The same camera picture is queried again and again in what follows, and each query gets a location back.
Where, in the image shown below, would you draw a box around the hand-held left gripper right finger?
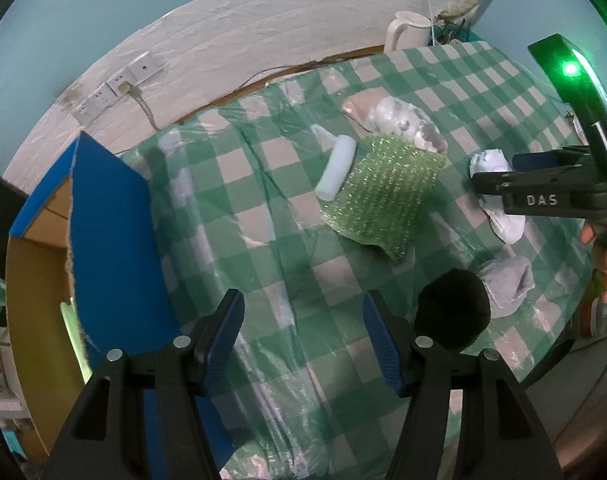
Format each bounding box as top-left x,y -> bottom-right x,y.
362,291 -> 567,480

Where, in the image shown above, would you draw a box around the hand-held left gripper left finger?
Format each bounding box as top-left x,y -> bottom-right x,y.
42,288 -> 246,480

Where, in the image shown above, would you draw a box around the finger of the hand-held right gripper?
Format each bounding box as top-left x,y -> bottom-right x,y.
512,146 -> 593,172
471,167 -> 591,197

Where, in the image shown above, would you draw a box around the white cloth bundle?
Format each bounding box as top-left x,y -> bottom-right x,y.
470,149 -> 527,245

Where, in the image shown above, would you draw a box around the black fuzzy ball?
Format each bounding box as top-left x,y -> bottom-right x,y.
414,268 -> 491,352

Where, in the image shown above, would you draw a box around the grey cloth bundle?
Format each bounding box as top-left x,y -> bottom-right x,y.
476,255 -> 535,318

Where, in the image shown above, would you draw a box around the blue cardboard box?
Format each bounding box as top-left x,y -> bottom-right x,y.
6,131 -> 234,480

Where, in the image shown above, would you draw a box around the white foam roll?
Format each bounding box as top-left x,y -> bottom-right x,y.
314,136 -> 357,202

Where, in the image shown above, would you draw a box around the green checkered tablecloth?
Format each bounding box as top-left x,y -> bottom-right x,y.
0,40 -> 604,480

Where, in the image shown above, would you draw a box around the light green foam sheet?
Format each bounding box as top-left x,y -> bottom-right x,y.
59,299 -> 93,383

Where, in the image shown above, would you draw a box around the white electric kettle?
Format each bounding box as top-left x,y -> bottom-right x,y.
385,11 -> 434,53

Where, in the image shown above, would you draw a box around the tangled cables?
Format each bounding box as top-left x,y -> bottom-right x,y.
433,7 -> 479,43

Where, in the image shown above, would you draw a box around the grey plug cable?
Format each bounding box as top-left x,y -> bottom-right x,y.
122,85 -> 160,132

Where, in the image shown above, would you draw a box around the white wide wall socket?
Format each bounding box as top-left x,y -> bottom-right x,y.
72,87 -> 116,123

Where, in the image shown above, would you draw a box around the white wall socket with plug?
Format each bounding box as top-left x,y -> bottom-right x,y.
106,71 -> 139,98

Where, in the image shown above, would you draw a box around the white single wall socket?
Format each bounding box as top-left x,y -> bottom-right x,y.
127,51 -> 163,83

